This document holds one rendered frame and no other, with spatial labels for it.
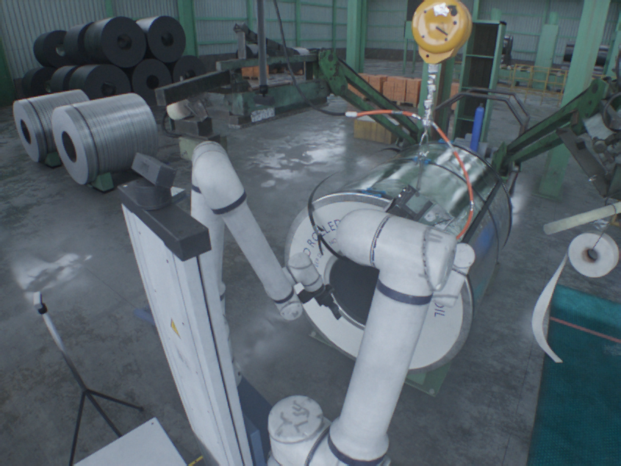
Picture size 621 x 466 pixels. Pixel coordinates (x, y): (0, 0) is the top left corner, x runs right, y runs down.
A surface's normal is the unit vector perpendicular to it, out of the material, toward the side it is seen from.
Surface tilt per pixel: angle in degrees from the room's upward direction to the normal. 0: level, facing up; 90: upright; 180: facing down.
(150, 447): 0
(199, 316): 90
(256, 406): 0
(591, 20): 90
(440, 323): 90
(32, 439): 0
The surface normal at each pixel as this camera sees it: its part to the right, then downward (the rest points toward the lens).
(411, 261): -0.58, 0.13
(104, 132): 0.77, -0.01
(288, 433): -0.14, -0.84
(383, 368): -0.21, 0.22
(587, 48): -0.58, 0.40
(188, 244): 0.69, 0.36
